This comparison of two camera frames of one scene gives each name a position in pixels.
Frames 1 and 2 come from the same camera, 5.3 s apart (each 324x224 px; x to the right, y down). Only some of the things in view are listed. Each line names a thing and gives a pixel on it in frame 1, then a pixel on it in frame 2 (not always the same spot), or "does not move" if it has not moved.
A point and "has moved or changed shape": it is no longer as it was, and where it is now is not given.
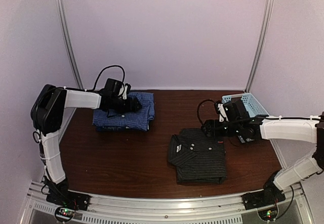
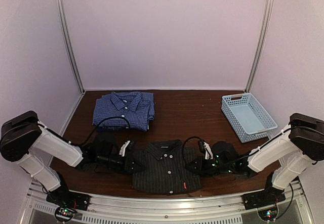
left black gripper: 129,108 to 129,167
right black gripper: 209,124 to 198,163
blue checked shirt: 140,119 does not move
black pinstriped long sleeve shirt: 198,159 has moved or changed shape
